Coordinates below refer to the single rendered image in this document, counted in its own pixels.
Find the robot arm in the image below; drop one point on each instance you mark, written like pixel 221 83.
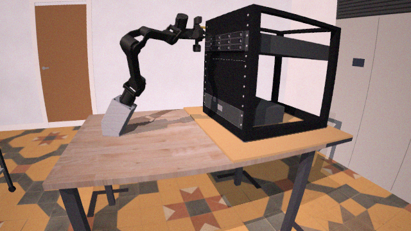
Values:
pixel 132 47

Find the black metal rack frame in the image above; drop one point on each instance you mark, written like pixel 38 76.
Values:
pixel 230 85

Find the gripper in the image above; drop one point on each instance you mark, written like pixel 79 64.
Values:
pixel 197 48

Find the tan flat board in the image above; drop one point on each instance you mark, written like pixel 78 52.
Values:
pixel 238 151

